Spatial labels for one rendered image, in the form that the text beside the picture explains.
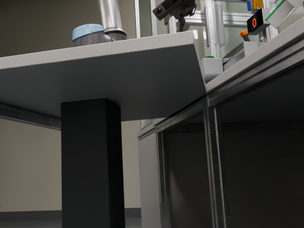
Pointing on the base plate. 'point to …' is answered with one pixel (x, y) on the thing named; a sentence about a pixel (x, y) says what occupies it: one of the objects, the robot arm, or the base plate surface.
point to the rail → (238, 54)
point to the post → (268, 33)
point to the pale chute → (283, 12)
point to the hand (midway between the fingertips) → (170, 30)
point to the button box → (211, 68)
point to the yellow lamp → (257, 4)
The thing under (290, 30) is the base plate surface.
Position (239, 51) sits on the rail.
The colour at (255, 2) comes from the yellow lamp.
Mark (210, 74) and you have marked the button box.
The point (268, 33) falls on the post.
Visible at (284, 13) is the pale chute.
